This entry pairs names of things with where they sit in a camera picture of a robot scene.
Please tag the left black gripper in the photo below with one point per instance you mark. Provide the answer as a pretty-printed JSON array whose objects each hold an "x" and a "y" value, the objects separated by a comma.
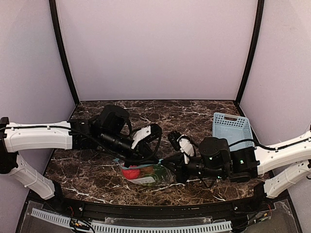
[{"x": 145, "y": 150}]

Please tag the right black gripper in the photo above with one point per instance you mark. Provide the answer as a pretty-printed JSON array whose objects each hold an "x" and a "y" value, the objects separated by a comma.
[{"x": 182, "y": 167}]

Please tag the clear zip top bag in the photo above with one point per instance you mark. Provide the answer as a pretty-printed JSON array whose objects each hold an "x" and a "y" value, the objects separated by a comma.
[{"x": 138, "y": 181}]

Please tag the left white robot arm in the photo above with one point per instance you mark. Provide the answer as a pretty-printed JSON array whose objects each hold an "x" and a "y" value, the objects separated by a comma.
[{"x": 110, "y": 131}]

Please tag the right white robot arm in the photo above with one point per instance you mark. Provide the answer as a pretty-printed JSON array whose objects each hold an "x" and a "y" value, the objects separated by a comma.
[{"x": 212, "y": 158}]

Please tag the light blue plastic basket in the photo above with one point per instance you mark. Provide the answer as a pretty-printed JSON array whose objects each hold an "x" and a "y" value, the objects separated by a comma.
[{"x": 232, "y": 128}]

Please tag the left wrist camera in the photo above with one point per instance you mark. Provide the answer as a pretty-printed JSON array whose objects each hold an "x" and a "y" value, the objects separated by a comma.
[{"x": 147, "y": 134}]

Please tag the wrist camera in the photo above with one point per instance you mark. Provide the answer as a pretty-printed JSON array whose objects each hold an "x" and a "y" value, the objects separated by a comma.
[
  {"x": 181, "y": 142},
  {"x": 147, "y": 134}
]

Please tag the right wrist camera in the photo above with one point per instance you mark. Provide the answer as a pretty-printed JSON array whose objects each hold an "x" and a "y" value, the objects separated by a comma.
[{"x": 181, "y": 142}]

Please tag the black front rail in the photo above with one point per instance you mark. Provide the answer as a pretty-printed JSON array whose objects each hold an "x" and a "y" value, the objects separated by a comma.
[{"x": 92, "y": 210}]

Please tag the grey slotted cable duct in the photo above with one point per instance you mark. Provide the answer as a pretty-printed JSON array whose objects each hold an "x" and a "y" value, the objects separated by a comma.
[{"x": 122, "y": 225}]

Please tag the left black frame post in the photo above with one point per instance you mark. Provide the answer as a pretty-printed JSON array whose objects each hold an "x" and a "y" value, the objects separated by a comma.
[{"x": 62, "y": 52}]

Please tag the black frame post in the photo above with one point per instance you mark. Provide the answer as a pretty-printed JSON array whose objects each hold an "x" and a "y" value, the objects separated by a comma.
[
  {"x": 62, "y": 52},
  {"x": 251, "y": 52}
]

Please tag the right black frame post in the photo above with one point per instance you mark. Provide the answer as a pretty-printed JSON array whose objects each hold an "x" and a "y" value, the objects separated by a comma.
[{"x": 251, "y": 52}]

